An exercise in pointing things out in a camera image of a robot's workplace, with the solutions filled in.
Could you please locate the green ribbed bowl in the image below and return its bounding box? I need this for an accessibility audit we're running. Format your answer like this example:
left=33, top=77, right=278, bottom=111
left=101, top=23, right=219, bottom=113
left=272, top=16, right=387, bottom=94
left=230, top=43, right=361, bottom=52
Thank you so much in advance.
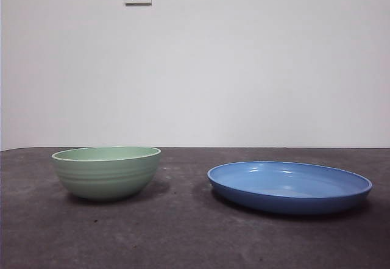
left=51, top=146, right=162, bottom=203

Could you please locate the blue round plate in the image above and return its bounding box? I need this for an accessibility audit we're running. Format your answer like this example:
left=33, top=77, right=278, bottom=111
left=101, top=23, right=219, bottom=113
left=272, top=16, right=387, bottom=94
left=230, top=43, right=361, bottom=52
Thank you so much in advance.
left=207, top=160, right=373, bottom=215

